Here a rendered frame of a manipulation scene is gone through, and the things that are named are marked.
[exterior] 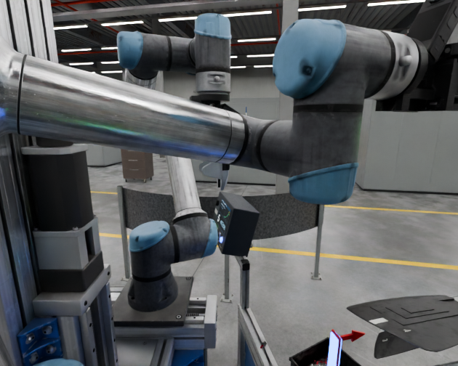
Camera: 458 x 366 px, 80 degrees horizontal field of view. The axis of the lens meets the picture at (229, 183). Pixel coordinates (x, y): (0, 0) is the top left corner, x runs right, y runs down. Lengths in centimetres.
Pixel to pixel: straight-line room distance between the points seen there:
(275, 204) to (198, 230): 161
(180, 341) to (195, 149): 71
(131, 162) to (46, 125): 694
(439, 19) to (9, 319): 76
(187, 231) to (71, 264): 35
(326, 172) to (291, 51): 13
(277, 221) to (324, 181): 218
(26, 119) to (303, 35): 26
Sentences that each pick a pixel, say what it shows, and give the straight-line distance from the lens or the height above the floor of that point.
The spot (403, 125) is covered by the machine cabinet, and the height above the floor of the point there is 145.
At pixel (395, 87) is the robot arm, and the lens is 38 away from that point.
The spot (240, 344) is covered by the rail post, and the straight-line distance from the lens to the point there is 127.
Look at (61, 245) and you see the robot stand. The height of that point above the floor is 135.
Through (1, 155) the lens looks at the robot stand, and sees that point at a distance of 57.
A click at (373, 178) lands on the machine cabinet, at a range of 684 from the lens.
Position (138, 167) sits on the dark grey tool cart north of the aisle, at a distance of 719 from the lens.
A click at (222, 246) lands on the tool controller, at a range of 108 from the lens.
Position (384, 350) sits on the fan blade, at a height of 95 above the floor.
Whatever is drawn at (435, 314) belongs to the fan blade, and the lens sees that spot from 75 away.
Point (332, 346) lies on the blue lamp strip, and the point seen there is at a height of 117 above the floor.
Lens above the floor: 158
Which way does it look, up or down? 13 degrees down
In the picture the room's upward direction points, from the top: straight up
